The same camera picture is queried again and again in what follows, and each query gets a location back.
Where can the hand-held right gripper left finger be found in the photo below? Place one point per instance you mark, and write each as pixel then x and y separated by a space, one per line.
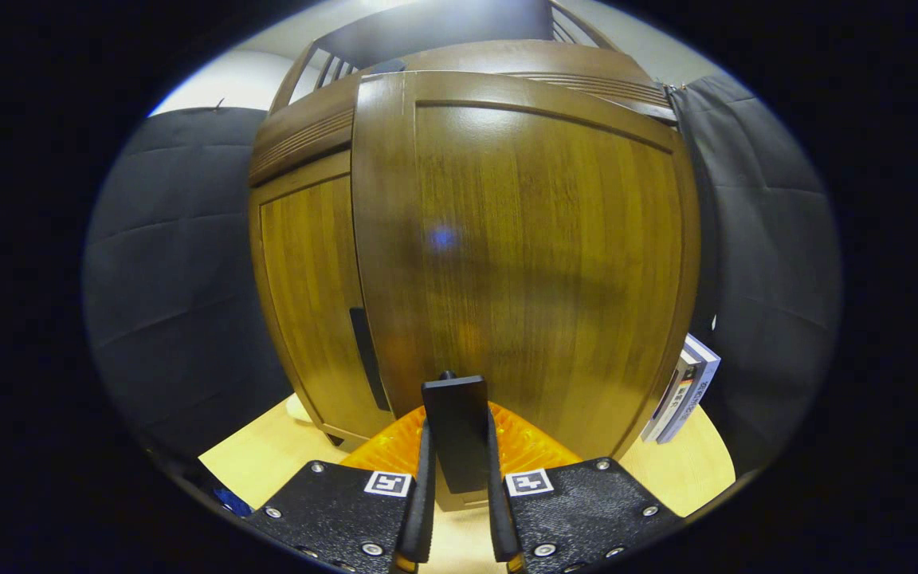
pixel 331 510

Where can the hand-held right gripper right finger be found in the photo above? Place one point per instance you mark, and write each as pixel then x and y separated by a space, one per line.
pixel 586 510

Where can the wooden cabinet door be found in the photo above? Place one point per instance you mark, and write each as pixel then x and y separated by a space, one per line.
pixel 539 263
pixel 307 287

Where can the wooden double-door shoe cabinet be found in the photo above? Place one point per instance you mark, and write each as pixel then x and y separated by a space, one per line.
pixel 300 135

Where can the thin upright book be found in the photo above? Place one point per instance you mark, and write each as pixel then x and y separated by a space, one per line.
pixel 674 399
pixel 702 383

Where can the black backdrop cloth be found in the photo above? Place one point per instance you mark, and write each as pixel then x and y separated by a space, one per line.
pixel 172 271

